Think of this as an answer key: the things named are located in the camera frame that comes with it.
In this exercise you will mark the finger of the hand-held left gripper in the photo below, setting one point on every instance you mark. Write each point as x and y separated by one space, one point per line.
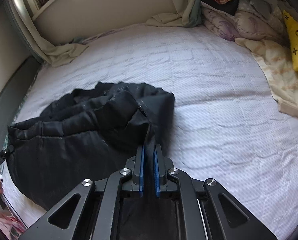
6 151

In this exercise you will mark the cream blanket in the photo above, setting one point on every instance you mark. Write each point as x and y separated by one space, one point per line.
278 75

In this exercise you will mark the teal curtain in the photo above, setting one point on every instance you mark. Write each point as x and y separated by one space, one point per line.
26 38
195 15

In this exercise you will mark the grey padded bed frame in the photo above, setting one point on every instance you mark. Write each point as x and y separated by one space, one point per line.
6 92

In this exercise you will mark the grey garment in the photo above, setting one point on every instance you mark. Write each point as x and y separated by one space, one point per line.
263 2

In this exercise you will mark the purple floral quilt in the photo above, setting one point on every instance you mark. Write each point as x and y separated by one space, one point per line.
226 26

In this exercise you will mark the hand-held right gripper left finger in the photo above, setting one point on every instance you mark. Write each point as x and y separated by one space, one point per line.
141 170

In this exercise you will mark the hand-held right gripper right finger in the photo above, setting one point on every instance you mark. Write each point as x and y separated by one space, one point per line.
157 172

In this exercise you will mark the beige curtain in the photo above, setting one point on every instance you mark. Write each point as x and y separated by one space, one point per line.
64 52
183 7

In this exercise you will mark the black jacket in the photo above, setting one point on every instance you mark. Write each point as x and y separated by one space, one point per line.
76 135

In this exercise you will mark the white quilted bedspread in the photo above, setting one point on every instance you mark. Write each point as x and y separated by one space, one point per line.
213 105

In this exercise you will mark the black cloth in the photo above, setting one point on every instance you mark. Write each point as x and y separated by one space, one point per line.
221 3

